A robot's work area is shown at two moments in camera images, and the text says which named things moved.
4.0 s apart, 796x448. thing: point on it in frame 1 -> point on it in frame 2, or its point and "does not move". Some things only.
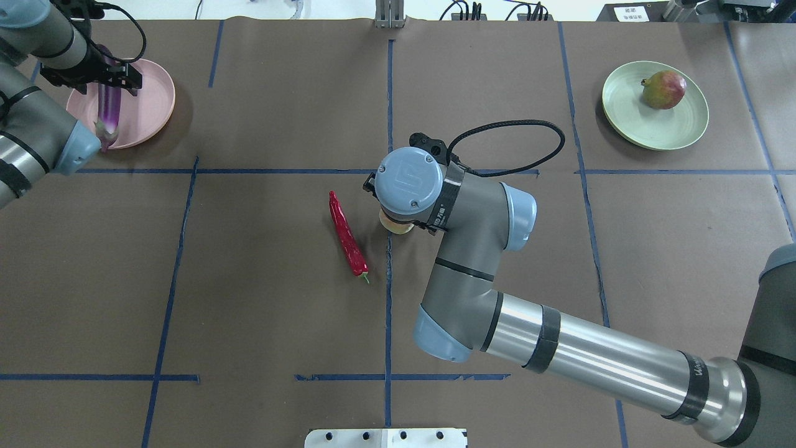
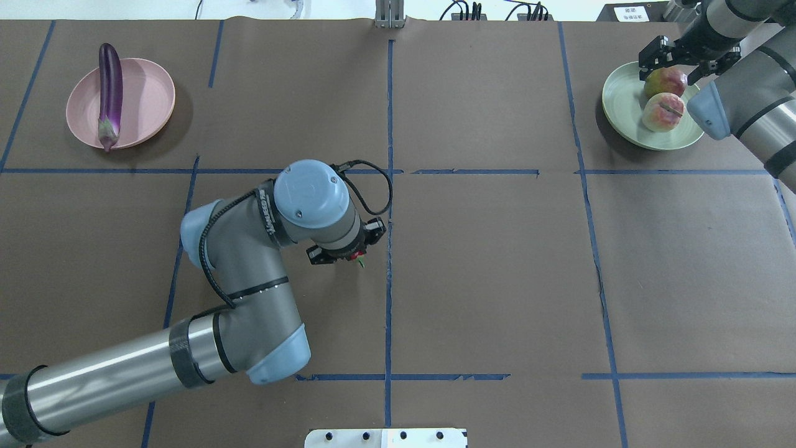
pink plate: x=142 y=116 does not move
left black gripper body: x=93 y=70 -> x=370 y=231
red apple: x=664 y=89 does not move
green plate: x=630 y=118 does not move
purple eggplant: x=107 y=126 does not move
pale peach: x=396 y=228 -> x=662 y=112
